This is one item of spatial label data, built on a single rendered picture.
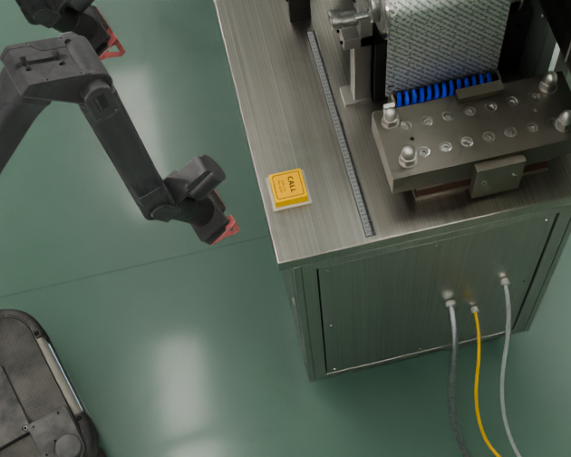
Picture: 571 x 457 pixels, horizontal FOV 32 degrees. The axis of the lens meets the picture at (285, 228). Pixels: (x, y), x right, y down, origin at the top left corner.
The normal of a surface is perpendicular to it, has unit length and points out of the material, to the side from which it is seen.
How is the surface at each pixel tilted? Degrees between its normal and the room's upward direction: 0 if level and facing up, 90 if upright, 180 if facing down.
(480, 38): 90
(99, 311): 0
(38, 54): 24
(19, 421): 0
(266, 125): 0
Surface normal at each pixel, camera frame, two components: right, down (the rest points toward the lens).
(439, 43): 0.22, 0.87
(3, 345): -0.07, -0.45
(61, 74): 0.29, -0.59
